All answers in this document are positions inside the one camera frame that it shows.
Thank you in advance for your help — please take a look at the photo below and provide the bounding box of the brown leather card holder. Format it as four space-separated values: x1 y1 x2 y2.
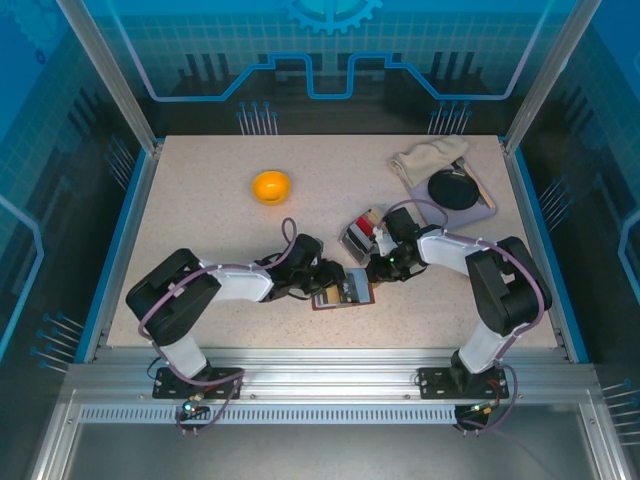
310 267 377 313

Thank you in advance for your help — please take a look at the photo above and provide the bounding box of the clear plastic card box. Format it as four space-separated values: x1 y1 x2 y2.
341 207 389 267

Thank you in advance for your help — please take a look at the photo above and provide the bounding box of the light grey credit card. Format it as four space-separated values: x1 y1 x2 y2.
347 227 374 250

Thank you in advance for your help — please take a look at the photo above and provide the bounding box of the lilac placemat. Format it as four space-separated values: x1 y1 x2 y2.
402 155 499 227

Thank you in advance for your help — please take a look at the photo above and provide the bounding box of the black divided plate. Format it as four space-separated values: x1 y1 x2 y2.
427 169 480 212

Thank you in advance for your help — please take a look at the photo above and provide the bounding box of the orange bowl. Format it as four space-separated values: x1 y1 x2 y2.
250 170 293 207

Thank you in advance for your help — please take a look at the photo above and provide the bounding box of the wooden chopstick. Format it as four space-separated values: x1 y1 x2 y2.
465 157 497 206
462 159 492 208

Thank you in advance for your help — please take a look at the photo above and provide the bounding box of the beige folded cloth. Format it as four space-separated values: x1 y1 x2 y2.
389 134 470 187

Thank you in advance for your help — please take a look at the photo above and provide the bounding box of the small circuit board green LED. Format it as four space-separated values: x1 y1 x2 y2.
469 399 501 419
182 394 209 417

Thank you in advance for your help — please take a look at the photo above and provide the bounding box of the aluminium front rail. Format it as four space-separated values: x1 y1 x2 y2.
64 347 601 401

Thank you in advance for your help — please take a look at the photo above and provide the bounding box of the aluminium rail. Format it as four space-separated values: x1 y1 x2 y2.
74 139 165 364
499 134 591 364
64 347 601 401

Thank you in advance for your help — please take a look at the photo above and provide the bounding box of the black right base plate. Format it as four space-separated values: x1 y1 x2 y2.
417 367 510 400

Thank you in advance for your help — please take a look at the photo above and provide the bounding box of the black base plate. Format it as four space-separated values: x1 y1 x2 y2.
152 367 245 400
417 367 510 400

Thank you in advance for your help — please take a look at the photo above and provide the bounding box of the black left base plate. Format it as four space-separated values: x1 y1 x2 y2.
152 367 245 400

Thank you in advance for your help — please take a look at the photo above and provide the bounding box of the aluminium right side rail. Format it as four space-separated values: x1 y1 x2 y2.
499 134 591 364

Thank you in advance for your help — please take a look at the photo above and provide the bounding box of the slotted cable duct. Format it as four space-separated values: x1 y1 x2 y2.
78 405 459 426

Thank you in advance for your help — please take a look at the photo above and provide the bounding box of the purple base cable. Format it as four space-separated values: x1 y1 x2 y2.
174 369 246 437
457 369 517 437

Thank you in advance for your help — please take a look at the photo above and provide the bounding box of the aluminium left side rail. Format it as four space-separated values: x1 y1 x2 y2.
74 139 165 364

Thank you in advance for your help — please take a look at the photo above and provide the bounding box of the aluminium right frame post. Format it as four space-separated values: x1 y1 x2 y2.
503 0 604 151

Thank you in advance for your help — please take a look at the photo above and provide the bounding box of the aluminium frame post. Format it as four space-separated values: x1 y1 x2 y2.
503 0 604 151
55 0 165 156

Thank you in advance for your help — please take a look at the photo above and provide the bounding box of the aluminium left frame post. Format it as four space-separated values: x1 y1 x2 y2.
55 0 165 156

